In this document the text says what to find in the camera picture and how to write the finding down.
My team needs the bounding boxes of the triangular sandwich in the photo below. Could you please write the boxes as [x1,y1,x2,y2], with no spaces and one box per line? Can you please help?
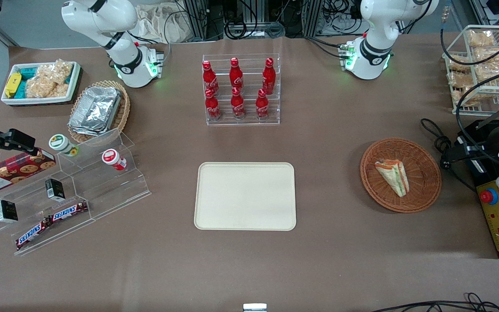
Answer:
[375,159,410,198]

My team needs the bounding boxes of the round brown wicker basket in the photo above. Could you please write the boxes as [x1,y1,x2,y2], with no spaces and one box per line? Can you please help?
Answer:
[360,138,442,213]

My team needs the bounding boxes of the oval light wicker basket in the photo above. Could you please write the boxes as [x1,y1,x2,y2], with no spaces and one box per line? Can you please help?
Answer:
[68,80,131,143]

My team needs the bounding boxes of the cream rectangular tray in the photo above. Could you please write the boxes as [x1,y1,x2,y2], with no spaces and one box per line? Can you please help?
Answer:
[194,162,297,231]

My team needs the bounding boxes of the red tartan cookie box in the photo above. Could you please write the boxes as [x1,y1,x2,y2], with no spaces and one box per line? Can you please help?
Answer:
[0,149,56,195]

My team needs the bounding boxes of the green lid cup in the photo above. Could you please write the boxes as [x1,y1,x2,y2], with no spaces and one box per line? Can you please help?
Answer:
[49,134,79,157]

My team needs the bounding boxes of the yellow snack pack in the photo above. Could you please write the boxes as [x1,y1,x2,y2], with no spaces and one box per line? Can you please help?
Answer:
[5,72,22,98]

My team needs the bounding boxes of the small black box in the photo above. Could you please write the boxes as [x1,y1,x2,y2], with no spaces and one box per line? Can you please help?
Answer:
[0,200,19,223]
[45,178,65,201]

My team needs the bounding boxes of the clear bag of rice crackers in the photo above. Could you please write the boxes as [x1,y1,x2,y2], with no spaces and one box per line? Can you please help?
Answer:
[25,59,73,98]

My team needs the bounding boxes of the stack of foil trays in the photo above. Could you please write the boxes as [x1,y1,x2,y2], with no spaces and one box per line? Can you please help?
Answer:
[68,86,122,136]

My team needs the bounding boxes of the white rectangular bin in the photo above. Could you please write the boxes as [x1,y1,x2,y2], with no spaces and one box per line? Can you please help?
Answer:
[1,61,82,106]

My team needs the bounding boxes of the Snickers bar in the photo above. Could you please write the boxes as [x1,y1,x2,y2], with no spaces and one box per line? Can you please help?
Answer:
[49,201,89,223]
[16,219,52,250]

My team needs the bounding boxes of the red lid cup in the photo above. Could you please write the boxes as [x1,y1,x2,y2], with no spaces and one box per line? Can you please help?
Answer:
[102,149,127,171]

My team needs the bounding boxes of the clear acrylic stepped stand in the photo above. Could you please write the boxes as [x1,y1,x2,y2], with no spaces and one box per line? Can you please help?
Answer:
[0,128,152,256]

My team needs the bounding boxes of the beige cloth bag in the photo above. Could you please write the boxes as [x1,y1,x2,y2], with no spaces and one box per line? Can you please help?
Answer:
[136,3,189,44]

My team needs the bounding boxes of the red cola bottle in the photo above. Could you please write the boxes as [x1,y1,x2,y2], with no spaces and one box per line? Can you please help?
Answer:
[205,89,222,121]
[256,89,270,120]
[202,61,219,95]
[262,58,276,95]
[230,58,244,94]
[231,87,246,120]

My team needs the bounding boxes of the clear acrylic bottle rack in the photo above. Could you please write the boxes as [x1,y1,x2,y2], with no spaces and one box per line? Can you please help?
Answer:
[202,53,281,126]

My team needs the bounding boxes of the black cable on table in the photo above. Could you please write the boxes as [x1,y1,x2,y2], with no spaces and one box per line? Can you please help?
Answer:
[421,118,477,189]

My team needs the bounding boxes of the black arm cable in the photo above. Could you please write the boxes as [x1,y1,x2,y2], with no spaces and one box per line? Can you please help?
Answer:
[440,26,499,66]
[455,64,499,135]

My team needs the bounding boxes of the black floor cables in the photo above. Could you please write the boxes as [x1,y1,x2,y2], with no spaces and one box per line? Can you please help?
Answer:
[370,292,499,312]

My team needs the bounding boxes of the aluminium frame post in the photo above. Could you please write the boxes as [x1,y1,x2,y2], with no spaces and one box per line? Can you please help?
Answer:
[184,0,225,42]
[302,0,324,38]

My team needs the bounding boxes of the bundle of black cables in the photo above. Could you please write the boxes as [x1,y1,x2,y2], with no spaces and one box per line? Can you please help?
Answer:
[224,0,363,40]

